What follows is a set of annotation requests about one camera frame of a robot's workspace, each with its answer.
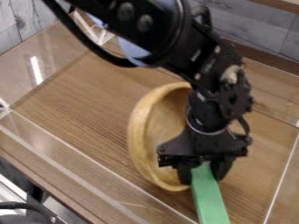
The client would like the light wooden bowl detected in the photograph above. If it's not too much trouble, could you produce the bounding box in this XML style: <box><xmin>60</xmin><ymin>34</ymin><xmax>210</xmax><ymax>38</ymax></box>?
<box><xmin>127</xmin><ymin>81</ymin><xmax>192</xmax><ymax>192</ymax></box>

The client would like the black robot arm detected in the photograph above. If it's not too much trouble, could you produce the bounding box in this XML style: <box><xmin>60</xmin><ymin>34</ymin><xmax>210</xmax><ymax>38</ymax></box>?
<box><xmin>42</xmin><ymin>0</ymin><xmax>254</xmax><ymax>185</ymax></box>

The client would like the clear acrylic enclosure wall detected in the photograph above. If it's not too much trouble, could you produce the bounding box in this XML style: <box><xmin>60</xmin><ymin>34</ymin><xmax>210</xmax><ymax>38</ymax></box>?
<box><xmin>0</xmin><ymin>8</ymin><xmax>299</xmax><ymax>224</ymax></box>

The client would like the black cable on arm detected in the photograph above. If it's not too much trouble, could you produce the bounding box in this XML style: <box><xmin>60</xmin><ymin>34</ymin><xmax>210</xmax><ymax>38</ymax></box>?
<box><xmin>235</xmin><ymin>115</ymin><xmax>252</xmax><ymax>138</ymax></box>

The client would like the green rectangular stick block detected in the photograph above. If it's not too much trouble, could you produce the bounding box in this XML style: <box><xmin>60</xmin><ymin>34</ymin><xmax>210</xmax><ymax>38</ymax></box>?
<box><xmin>191</xmin><ymin>163</ymin><xmax>231</xmax><ymax>224</ymax></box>

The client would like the black metal table mount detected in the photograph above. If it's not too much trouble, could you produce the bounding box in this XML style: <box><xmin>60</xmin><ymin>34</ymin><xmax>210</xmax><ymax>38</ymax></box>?
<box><xmin>0</xmin><ymin>185</ymin><xmax>63</xmax><ymax>224</ymax></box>

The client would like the clear acrylic corner bracket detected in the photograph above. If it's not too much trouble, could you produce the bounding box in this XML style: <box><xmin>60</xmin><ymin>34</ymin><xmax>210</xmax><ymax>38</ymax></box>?
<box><xmin>74</xmin><ymin>10</ymin><xmax>114</xmax><ymax>46</ymax></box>

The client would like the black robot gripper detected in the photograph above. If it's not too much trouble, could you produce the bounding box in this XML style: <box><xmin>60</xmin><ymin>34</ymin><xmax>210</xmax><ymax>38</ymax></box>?
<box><xmin>156</xmin><ymin>127</ymin><xmax>252</xmax><ymax>186</ymax></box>

